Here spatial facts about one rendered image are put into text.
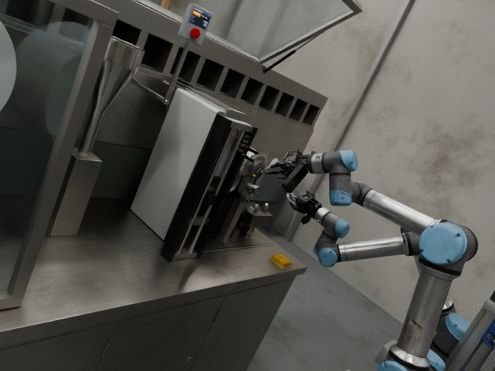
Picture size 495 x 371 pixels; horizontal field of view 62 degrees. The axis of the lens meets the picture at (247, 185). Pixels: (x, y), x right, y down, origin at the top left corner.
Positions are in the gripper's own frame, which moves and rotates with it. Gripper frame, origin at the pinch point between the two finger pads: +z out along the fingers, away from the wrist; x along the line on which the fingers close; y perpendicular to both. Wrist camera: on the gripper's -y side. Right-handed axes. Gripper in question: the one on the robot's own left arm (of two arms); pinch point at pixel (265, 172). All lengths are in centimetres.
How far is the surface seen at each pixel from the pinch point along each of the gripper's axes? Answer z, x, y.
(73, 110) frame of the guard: -9, 75, -49
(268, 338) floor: 72, -156, -12
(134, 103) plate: 39, 42, 3
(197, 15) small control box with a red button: -6, 63, 6
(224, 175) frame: 3.6, 16.6, -15.1
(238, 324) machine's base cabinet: 22, -46, -44
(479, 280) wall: -45, -284, 110
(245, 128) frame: -6.5, 26.3, -3.5
